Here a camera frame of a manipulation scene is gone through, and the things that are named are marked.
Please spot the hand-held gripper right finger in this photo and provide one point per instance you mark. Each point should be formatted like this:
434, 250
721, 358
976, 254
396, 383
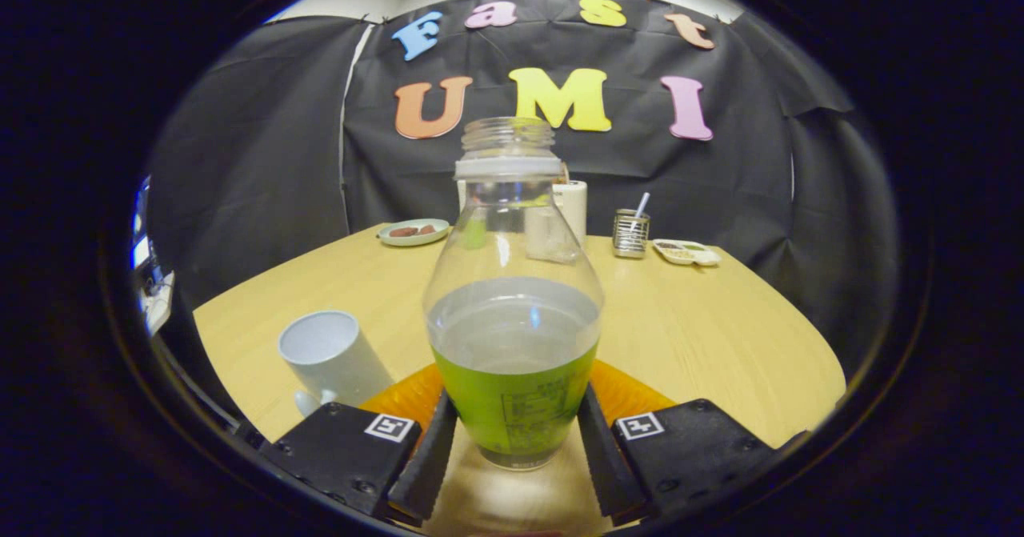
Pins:
604, 465

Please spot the black backdrop cloth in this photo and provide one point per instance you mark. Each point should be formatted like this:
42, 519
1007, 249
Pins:
256, 161

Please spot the white straw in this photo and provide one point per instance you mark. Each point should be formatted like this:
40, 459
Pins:
642, 203

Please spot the white divided dish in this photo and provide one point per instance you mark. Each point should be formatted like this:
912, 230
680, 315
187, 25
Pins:
688, 259

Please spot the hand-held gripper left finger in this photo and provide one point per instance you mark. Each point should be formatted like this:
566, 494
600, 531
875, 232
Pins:
424, 473

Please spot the pale green plate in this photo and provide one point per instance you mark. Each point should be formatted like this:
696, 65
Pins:
412, 242

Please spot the light blue cup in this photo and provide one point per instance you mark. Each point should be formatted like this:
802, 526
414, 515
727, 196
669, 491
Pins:
328, 353

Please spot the wooden table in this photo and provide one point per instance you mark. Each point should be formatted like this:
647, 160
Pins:
704, 321

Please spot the white toaster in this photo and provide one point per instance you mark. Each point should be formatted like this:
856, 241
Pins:
574, 209

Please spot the bread slice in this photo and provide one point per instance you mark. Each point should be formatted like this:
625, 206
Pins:
565, 174

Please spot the clear juice bottle green label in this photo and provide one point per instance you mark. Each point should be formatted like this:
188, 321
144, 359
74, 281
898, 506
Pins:
512, 409

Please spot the metal mesh holder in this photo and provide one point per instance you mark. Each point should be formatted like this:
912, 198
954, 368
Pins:
630, 237

